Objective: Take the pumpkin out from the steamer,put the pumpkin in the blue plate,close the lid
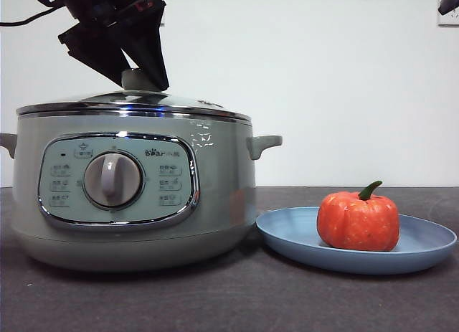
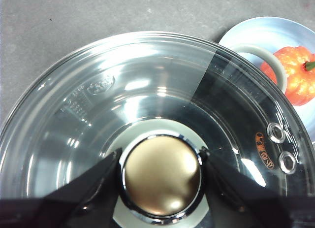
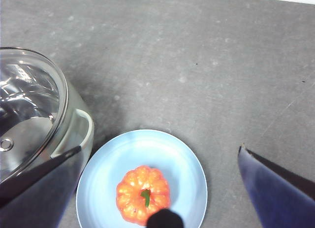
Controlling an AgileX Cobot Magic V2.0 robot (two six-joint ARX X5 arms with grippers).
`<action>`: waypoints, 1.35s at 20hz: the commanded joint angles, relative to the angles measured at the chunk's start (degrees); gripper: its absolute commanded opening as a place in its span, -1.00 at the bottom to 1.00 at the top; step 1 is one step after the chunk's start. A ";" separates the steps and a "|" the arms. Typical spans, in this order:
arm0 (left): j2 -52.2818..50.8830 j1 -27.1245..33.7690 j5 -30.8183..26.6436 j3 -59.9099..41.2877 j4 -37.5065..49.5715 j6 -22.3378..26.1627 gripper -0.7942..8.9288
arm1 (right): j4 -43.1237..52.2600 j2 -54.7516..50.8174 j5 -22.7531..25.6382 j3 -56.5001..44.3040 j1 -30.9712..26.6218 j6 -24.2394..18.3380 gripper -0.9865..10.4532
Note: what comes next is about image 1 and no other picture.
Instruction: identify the grey control dial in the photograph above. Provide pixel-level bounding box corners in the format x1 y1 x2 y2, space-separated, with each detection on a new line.
82 151 144 208

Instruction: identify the glass lid with green knob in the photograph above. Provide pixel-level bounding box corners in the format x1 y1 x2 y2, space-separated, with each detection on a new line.
16 68 252 123

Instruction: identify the small orange pumpkin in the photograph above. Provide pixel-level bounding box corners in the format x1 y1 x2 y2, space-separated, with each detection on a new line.
316 180 401 252

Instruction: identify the blue round plate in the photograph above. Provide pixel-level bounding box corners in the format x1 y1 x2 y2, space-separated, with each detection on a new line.
256 207 459 275

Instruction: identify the pale green electric steamer pot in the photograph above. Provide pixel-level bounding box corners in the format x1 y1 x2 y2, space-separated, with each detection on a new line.
0 111 284 274

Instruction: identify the black cable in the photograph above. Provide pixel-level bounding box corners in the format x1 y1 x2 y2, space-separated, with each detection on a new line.
0 0 71 27

